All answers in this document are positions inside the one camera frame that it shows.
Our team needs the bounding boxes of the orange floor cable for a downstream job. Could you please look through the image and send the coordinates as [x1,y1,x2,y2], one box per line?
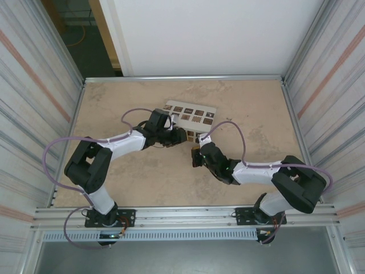
[66,25,88,48]

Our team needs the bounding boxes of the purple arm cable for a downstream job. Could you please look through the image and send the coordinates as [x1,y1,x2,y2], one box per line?
[201,121,334,245]
[42,107,156,249]

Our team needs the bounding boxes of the beige box with picture tiles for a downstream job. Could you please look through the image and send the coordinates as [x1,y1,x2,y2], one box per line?
[163,99,218,143]

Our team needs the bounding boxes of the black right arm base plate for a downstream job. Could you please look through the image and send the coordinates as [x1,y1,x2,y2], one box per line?
[234,207,287,226]

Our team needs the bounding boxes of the aluminium table side rail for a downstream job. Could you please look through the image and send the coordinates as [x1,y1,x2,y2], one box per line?
[282,79,325,204]
[51,81,86,208]

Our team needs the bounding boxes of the wooden door frame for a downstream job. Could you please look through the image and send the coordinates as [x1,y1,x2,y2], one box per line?
[88,0,124,76]

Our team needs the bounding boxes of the wooden furniture post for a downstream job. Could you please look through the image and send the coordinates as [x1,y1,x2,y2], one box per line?
[50,0,68,35]

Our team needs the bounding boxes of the perforated grey cable tray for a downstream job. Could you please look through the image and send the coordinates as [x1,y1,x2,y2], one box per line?
[42,228,257,242]

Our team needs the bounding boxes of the grey metal sheet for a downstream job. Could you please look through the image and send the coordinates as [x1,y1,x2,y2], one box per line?
[34,227,347,274]

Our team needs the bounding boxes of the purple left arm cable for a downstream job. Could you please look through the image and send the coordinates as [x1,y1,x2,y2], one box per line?
[42,107,156,249]

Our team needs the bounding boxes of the aluminium table end rail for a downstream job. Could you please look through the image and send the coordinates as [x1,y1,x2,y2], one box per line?
[84,74,286,83]

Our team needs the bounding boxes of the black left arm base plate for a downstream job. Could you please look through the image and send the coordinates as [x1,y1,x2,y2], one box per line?
[84,208,136,228]

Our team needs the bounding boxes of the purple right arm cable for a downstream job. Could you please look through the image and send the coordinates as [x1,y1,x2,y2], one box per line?
[201,121,334,245]

